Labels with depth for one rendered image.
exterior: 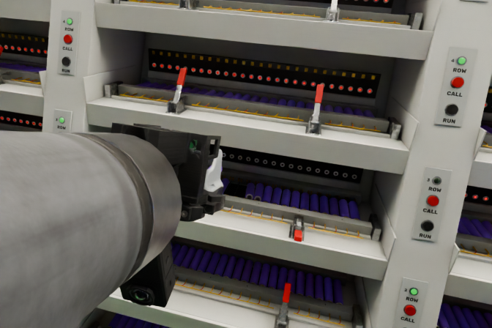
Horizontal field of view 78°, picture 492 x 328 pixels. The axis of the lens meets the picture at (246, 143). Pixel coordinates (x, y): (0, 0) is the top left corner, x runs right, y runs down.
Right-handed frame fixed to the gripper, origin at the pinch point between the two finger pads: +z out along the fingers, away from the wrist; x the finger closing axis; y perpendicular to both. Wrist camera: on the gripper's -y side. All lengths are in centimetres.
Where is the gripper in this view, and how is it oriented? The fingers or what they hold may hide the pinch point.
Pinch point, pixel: (202, 184)
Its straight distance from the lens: 41.7
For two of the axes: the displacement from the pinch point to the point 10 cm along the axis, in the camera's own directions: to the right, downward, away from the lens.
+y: 1.6, -9.9, -0.4
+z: 1.5, -0.1, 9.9
